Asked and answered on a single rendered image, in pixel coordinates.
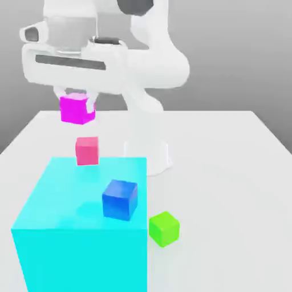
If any small blue cube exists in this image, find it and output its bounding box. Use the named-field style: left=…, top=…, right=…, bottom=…
left=102, top=179, right=139, bottom=222

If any small magenta cube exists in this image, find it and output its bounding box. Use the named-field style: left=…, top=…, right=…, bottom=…
left=59, top=92, right=96, bottom=125

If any large cyan box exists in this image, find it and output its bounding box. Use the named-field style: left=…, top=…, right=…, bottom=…
left=10, top=156, right=148, bottom=292

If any small pink cube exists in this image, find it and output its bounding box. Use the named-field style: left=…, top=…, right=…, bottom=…
left=75, top=136, right=100, bottom=167

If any small green cube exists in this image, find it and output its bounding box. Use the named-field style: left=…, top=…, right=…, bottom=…
left=148, top=210, right=180, bottom=248

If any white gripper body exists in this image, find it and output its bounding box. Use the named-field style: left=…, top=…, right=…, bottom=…
left=22, top=40, right=128, bottom=96

